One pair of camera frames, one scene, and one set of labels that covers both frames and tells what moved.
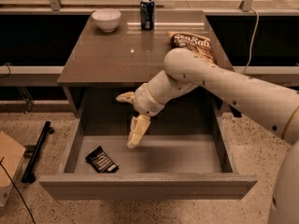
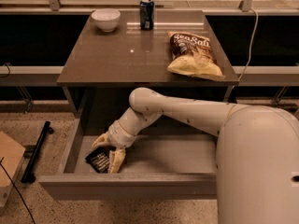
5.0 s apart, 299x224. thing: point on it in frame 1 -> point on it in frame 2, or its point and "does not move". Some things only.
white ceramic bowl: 107,19 does not move
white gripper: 146,99 -> 120,135
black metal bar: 28,176 does not move
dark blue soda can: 148,14 does not move
